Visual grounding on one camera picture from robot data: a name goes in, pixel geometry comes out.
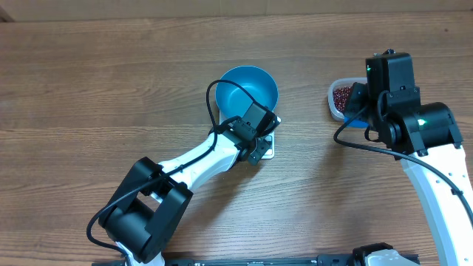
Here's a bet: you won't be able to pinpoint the blue plastic scoop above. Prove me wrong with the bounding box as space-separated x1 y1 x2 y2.
344 116 369 129

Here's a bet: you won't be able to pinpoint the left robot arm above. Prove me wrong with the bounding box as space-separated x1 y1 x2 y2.
97 103 280 265

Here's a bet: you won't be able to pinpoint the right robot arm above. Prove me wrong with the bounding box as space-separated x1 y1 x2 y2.
333 50 472 265

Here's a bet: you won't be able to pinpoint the white kitchen scale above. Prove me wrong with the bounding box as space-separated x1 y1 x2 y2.
219 110 275 160

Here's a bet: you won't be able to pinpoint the teal metal bowl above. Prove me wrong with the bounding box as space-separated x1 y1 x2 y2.
215 66 279 119

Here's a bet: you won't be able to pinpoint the red beans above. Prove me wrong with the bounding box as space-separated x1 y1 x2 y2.
333 86 353 113

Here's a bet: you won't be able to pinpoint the clear plastic container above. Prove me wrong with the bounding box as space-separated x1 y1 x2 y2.
327 78 367 122

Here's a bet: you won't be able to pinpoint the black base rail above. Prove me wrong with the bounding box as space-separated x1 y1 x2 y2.
91 242 421 266

